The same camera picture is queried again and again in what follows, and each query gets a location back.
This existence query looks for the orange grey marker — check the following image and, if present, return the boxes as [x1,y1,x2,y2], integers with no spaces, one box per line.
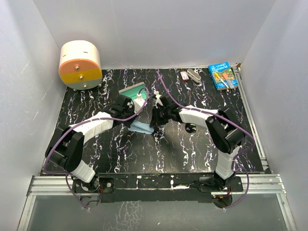
[223,73,234,89]

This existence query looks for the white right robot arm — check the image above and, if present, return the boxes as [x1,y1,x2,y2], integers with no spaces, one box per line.
[150,94,245,191]

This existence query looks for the small red white box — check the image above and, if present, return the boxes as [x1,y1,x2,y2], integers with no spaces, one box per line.
[180,71,190,81]

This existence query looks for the round mini drawer cabinet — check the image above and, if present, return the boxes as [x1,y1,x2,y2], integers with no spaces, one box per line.
[58,40,103,91]

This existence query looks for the light blue cleaning cloth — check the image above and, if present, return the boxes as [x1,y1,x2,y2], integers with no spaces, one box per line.
[128,120,154,135]

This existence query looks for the grey glasses case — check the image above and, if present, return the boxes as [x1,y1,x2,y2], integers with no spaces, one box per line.
[118,82,147,100]

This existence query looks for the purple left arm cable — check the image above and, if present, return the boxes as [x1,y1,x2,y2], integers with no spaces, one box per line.
[43,87,150,209]

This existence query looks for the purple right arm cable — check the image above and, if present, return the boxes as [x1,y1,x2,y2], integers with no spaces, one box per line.
[156,70,256,209]

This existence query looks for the blue paperback book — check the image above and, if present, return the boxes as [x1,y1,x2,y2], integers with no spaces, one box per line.
[208,62,238,90]

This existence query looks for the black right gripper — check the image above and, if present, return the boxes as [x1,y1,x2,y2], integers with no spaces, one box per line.
[150,105,171,127]

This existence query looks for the black sunglasses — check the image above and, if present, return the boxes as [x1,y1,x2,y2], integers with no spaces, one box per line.
[180,122,197,134]

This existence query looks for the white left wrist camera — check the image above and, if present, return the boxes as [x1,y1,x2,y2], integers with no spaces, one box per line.
[133,93,145,113]

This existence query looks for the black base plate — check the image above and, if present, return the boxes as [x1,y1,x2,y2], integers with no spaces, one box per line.
[72,173,244,203]

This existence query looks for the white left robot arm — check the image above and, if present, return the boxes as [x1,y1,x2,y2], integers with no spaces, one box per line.
[45,94,146,192]

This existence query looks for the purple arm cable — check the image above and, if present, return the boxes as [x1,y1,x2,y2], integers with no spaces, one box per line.
[156,70,256,209]
[43,87,150,209]

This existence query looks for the yellow white marker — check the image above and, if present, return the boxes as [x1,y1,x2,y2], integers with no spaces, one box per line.
[214,72,229,89]

